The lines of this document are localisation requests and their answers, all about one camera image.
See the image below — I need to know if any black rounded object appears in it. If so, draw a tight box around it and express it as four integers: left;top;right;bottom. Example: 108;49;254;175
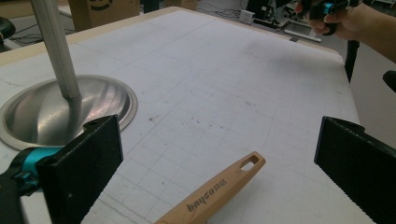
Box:
382;70;396;93

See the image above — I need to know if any black floor cable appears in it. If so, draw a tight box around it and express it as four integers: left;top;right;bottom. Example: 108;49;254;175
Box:
8;21;77;45

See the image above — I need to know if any white bar on floor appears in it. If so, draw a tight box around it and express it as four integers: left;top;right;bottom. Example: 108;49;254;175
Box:
283;29;322;44

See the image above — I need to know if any large cardboard box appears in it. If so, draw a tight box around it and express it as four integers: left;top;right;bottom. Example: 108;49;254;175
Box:
67;0;142;33

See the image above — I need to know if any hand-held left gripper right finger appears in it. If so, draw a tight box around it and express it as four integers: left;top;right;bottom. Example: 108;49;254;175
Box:
314;116;396;224

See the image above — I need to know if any wooden utensil handle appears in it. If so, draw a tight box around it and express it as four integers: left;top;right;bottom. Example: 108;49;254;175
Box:
154;151;267;224

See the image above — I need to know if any white power adapter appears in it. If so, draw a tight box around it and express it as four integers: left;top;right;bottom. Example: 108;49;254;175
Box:
238;9;257;26

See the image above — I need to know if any metal stand with round base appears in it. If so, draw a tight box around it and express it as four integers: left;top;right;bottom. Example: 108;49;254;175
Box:
0;0;139;151

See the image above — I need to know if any black equipment on floor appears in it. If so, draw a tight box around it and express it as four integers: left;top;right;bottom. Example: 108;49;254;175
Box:
247;0;301;30

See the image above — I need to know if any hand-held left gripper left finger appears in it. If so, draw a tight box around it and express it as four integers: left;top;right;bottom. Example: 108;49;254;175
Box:
36;114;124;224

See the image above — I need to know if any white grid mat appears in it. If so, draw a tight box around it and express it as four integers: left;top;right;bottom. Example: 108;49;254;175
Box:
0;7;376;224

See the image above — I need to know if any small cardboard box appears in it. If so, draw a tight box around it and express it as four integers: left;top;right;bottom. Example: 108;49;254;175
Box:
163;0;198;11

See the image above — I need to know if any black chair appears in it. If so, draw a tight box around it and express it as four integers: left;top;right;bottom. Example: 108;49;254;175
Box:
0;16;17;53

